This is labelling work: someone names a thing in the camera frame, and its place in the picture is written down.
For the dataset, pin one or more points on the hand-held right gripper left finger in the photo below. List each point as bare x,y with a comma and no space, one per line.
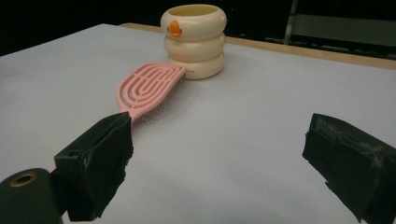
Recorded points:
93,161

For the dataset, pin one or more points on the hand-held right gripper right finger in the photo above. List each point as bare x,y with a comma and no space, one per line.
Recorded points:
351,161

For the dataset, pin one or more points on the pink vented hairbrush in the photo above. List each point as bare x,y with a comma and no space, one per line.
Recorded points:
146,88

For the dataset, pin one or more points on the cream ringed duck cup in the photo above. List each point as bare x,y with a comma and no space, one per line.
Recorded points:
193,49

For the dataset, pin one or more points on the wooden table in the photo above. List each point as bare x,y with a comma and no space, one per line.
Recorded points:
311,51

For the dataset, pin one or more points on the white table mat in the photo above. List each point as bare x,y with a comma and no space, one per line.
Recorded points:
233,124

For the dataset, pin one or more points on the grey metal stand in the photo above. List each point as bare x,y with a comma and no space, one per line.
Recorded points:
342,29

